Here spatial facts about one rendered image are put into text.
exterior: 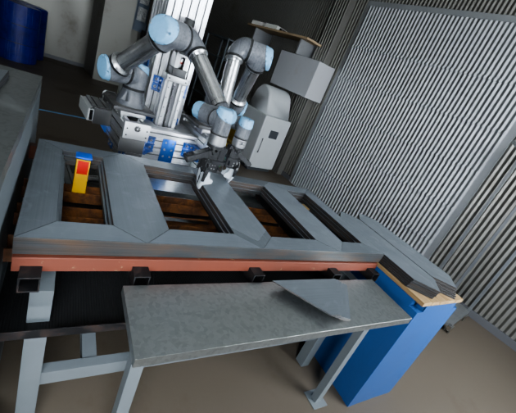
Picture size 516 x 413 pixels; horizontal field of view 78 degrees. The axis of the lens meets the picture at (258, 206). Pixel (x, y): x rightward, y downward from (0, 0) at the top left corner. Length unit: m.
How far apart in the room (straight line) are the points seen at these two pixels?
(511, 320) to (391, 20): 3.82
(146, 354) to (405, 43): 4.59
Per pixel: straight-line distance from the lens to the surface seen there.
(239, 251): 1.20
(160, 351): 0.93
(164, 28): 1.54
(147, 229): 1.13
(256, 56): 1.85
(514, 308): 4.17
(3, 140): 1.11
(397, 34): 5.01
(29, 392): 1.50
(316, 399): 2.05
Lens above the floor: 1.46
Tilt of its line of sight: 22 degrees down
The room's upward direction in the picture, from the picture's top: 23 degrees clockwise
